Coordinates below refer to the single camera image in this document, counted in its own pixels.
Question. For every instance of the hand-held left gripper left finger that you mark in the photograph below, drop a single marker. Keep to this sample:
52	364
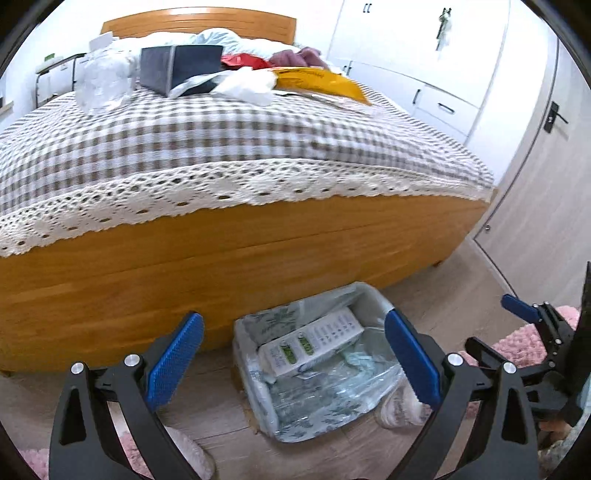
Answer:
175	364

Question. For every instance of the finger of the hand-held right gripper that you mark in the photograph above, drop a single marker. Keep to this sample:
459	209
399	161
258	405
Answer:
521	307
482	350

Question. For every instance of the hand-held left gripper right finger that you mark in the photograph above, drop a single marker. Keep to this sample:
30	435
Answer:
413	360

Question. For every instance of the white green milk carton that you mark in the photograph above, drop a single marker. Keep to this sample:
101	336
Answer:
314	341

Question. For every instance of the trash bin with plastic liner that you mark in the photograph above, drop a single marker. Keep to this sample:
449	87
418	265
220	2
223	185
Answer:
295	406

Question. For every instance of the yellow snack bag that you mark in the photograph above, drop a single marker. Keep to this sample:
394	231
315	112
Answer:
332	85

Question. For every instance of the white disposable plastic glove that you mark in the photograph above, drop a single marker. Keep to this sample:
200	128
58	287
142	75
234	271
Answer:
244	85

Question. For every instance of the clear plastic bag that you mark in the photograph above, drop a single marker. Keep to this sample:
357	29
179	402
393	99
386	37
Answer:
101	83

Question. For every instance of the dark blue box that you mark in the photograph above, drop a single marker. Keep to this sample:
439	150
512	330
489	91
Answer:
157	69

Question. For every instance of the red yellow snack packet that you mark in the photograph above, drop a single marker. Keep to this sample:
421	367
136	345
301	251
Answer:
244	61

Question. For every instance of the purple cloth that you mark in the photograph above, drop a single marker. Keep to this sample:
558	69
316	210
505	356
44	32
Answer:
300	57

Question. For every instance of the pink fluffy fabric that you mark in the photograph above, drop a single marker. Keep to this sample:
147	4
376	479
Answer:
34	464
565	316

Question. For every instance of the light wooden door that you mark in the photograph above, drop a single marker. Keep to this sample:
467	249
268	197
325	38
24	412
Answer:
531	184

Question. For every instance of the white hanging pouch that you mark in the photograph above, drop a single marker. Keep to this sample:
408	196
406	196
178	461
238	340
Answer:
445	30

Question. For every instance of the white wardrobe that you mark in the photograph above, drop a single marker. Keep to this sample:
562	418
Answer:
392	37

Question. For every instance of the black metal side table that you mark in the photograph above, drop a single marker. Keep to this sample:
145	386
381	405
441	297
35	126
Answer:
60	62

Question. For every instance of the light blue duvet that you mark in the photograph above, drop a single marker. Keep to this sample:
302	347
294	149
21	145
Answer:
258	45

